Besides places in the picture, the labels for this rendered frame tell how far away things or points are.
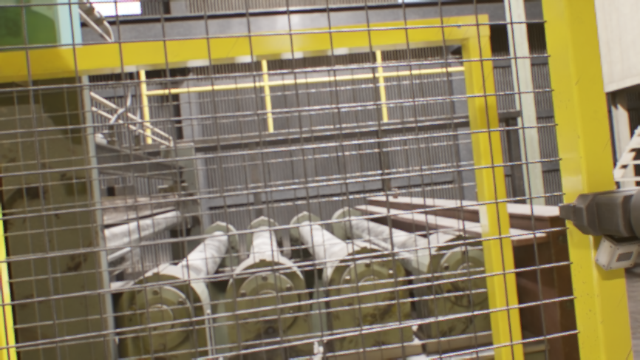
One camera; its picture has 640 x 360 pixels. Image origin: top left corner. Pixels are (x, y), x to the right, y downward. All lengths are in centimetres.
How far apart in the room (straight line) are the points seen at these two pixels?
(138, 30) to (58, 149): 904
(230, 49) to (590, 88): 70
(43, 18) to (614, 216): 136
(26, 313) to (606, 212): 147
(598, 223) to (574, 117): 15
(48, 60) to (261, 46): 45
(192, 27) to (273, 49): 931
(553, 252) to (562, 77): 95
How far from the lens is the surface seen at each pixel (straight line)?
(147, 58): 110
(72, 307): 158
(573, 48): 75
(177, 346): 161
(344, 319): 159
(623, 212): 67
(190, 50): 109
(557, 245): 164
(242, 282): 154
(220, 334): 369
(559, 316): 168
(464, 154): 1100
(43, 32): 147
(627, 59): 981
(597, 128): 75
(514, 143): 485
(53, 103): 158
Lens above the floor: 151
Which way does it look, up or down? level
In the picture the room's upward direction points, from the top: 6 degrees counter-clockwise
